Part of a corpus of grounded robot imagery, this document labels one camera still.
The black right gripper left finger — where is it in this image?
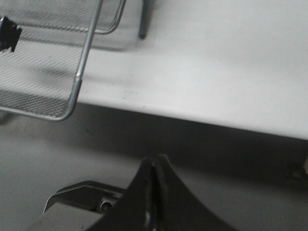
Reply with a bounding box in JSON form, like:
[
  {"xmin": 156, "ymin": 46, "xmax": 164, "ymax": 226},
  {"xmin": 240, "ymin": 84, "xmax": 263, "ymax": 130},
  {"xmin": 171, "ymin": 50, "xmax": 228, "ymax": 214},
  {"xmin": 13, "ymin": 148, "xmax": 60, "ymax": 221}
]
[{"xmin": 87, "ymin": 158, "xmax": 154, "ymax": 231}]

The silver rack frame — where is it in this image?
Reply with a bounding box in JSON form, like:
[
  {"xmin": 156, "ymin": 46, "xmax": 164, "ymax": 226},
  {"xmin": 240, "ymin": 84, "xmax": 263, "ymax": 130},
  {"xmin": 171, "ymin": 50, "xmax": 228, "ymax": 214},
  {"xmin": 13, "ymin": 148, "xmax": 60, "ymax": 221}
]
[{"xmin": 138, "ymin": 0, "xmax": 154, "ymax": 39}]

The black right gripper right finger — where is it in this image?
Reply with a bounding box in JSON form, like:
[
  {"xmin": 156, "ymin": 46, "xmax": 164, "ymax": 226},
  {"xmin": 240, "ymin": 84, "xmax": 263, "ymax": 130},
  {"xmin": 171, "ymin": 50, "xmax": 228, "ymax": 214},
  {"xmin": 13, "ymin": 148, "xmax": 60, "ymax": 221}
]
[{"xmin": 152, "ymin": 154, "xmax": 236, "ymax": 231}]

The grey metal base bracket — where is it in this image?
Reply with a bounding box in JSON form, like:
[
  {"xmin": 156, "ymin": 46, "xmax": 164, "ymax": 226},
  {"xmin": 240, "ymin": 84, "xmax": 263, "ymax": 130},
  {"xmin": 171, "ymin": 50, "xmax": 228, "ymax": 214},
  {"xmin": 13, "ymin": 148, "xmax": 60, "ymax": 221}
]
[{"xmin": 44, "ymin": 181, "xmax": 125, "ymax": 214}]

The red emergency push button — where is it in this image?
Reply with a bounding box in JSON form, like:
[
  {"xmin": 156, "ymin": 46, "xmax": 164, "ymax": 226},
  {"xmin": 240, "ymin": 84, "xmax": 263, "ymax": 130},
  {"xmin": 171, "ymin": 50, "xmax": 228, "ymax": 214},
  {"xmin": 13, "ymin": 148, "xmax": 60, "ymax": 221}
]
[{"xmin": 0, "ymin": 16, "xmax": 22, "ymax": 52}]

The silver mesh tray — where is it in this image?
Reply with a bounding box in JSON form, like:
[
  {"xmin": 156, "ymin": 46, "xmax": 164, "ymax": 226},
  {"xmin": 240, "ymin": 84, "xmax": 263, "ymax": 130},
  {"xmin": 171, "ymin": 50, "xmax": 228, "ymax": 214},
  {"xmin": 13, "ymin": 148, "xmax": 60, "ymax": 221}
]
[
  {"xmin": 95, "ymin": 0, "xmax": 127, "ymax": 35},
  {"xmin": 0, "ymin": 0, "xmax": 103, "ymax": 121}
]

